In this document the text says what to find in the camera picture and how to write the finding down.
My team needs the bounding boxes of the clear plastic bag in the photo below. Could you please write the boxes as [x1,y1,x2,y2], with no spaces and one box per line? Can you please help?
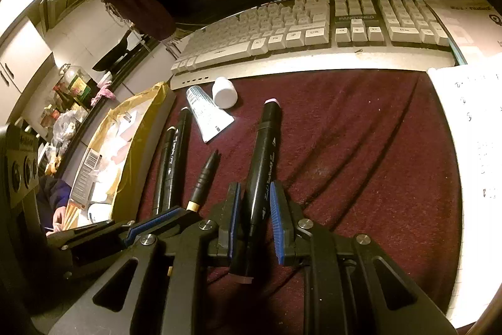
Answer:
[52,111,84,148]

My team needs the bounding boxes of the white round cap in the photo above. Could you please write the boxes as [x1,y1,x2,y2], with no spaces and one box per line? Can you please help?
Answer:
[212,77,238,109]

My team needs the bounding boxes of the white kitchen cabinet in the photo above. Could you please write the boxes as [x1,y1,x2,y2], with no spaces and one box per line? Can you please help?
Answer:
[0,17,53,112]

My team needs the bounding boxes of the white foam box yellow tape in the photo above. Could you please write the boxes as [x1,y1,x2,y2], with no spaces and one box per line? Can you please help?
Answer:
[68,82,177,230]

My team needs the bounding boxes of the black frying pan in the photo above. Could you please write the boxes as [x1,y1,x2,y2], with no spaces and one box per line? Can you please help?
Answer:
[93,30,137,72]

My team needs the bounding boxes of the person's left hand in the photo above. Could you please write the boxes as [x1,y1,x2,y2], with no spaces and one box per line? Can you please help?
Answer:
[52,205,70,235]

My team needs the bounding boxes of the pink cloth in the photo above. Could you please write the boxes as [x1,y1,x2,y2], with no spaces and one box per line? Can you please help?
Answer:
[91,82,117,106]

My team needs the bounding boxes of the beige computer keyboard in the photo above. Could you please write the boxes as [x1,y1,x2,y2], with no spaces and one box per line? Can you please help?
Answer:
[169,0,467,90]

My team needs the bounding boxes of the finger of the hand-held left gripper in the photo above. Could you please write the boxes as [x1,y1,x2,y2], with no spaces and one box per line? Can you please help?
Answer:
[47,206,193,247]
[63,237,136,268]

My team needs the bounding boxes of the lined handwritten notebook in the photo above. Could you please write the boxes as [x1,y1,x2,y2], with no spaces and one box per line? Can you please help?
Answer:
[427,54,502,328]

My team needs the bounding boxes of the person's left forearm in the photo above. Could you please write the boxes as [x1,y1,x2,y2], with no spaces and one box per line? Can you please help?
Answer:
[38,177,72,231]

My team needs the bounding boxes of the black pen gold bands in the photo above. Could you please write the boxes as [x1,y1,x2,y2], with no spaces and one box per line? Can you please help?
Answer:
[187,149,219,212]

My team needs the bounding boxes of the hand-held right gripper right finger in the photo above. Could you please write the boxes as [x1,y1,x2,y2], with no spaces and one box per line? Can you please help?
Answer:
[270,180,457,335]

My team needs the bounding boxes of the black marker grey cap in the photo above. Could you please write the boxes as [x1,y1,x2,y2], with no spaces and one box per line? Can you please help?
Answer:
[163,107,193,213]
[151,126,176,219]

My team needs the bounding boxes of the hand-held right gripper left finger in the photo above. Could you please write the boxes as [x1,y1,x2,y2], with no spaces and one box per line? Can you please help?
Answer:
[49,182,246,335]

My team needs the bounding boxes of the glass jar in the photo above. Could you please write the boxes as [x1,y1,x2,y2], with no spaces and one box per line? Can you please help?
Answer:
[59,64,93,101]

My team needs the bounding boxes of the white printed booklet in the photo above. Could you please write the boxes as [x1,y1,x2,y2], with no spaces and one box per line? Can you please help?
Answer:
[424,0,502,65]

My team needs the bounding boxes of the maroon table cloth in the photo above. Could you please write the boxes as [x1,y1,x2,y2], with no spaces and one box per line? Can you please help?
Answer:
[135,68,463,335]

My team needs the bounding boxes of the silver carton box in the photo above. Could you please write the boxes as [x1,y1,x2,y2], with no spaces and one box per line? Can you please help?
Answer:
[71,149,103,202]

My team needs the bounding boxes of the grey squeeze tube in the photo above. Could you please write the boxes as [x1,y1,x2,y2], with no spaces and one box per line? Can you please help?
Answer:
[185,86,235,143]

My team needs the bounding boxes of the black marker pink cap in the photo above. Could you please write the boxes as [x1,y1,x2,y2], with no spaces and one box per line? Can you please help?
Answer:
[229,98,282,284]

